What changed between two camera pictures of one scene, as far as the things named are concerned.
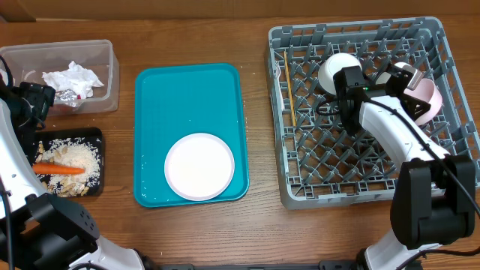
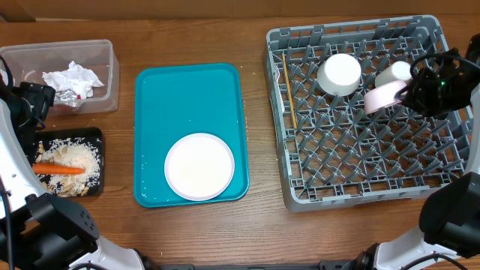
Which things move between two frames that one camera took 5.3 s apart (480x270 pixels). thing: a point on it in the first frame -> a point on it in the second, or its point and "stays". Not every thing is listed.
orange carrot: [49, 169] stays
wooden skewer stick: [294, 123] stays
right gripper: [410, 102] -> [415, 95]
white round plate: [199, 166] stays
